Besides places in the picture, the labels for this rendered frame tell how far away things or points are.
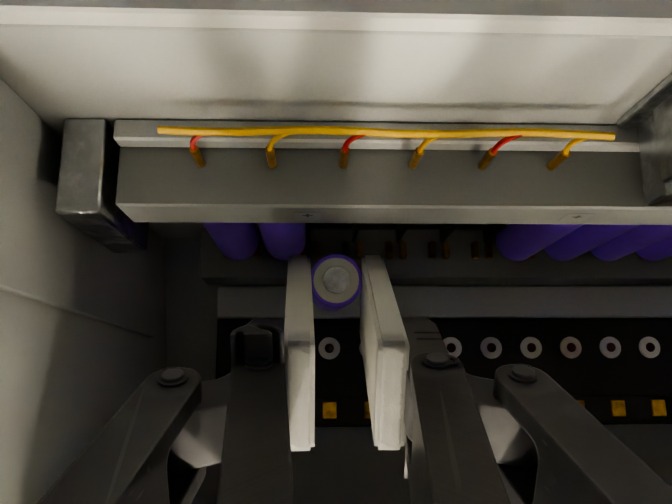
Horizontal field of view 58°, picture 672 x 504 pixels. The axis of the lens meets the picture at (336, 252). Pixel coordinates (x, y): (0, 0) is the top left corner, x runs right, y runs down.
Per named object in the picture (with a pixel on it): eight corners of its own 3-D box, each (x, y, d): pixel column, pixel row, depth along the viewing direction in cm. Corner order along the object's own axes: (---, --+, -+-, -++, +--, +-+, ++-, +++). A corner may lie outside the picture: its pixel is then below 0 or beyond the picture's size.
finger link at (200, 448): (284, 472, 13) (144, 475, 13) (288, 363, 18) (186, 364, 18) (283, 411, 13) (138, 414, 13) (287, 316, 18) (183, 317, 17)
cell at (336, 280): (322, 319, 26) (326, 317, 20) (301, 282, 27) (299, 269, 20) (358, 298, 27) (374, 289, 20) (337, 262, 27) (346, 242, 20)
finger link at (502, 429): (417, 409, 13) (557, 409, 13) (392, 315, 18) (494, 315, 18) (413, 469, 13) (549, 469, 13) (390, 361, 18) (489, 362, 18)
